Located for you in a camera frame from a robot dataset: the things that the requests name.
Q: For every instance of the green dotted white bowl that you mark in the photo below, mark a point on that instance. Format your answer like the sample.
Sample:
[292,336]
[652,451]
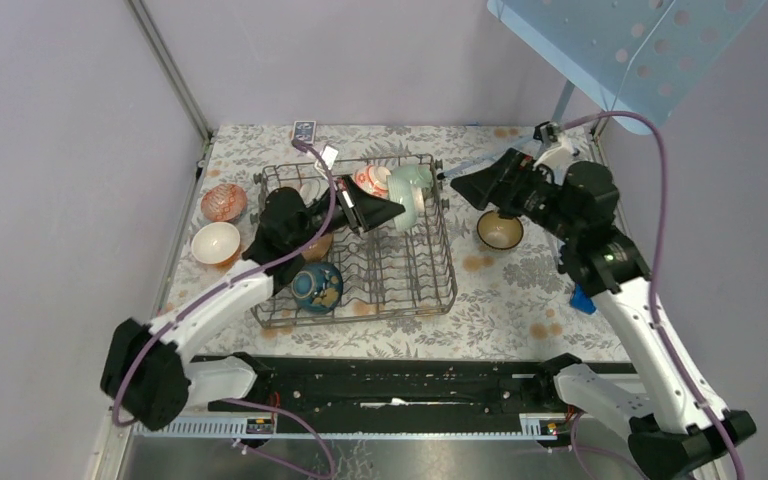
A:
[410,198]

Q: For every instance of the blue music stand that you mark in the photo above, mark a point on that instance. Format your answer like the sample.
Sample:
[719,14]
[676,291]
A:
[639,56]

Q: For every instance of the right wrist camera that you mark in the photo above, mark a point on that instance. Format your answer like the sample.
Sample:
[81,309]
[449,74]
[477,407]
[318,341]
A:
[558,151]

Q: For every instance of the blue toy block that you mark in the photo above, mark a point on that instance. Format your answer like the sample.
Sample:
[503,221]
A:
[581,302]

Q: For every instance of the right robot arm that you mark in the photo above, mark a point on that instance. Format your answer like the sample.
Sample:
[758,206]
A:
[681,424]

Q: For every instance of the playing card box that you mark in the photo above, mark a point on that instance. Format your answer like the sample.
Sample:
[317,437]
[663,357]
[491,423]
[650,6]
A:
[304,131]

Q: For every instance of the dark blue bowl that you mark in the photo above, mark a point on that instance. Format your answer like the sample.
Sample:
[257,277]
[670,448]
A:
[318,288]

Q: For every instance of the black patterned bowl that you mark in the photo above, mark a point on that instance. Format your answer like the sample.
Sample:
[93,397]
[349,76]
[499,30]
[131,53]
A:
[499,233]

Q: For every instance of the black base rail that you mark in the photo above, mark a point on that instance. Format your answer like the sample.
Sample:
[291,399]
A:
[469,398]

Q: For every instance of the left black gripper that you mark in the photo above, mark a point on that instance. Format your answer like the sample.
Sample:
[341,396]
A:
[363,209]

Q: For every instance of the white blue floral bowl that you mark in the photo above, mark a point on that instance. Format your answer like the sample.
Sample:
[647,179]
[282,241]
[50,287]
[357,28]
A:
[310,191]

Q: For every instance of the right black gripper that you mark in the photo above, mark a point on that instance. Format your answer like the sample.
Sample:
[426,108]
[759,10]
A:
[498,183]

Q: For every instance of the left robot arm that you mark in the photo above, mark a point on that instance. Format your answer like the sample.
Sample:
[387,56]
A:
[149,370]

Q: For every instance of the grey wire dish rack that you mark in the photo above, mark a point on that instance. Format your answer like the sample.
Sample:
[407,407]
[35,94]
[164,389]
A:
[387,274]

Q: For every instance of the pale green bowl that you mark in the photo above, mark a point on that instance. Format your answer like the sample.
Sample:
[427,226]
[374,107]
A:
[417,175]

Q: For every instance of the blue white zigzag bowl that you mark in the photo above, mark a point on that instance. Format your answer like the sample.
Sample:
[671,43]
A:
[224,203]

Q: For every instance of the orange bowl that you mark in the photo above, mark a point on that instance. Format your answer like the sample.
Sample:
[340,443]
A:
[217,243]

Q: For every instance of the brown floral bowl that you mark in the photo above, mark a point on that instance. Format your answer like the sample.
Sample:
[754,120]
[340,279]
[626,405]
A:
[319,249]

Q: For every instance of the red white bowl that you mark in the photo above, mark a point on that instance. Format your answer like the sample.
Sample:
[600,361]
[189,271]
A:
[373,179]

